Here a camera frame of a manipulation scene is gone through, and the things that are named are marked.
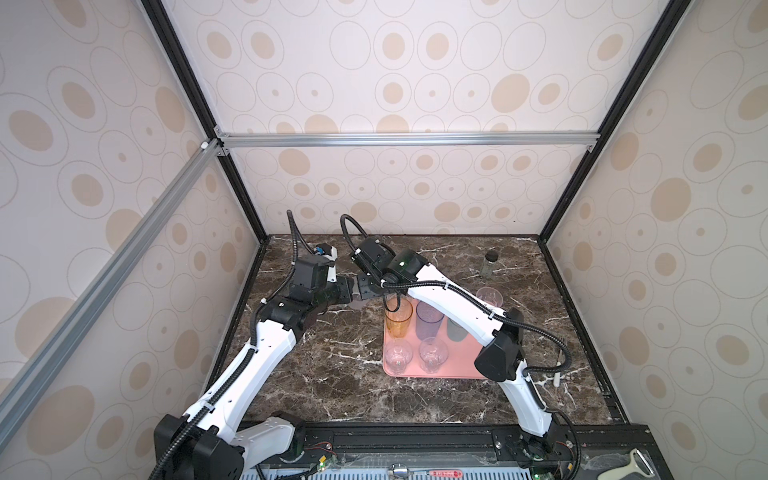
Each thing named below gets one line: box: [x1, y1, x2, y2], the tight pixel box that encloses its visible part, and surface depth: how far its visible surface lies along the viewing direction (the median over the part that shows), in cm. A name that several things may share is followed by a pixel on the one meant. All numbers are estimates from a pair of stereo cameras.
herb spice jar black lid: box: [480, 250, 499, 280], surface depth 105 cm
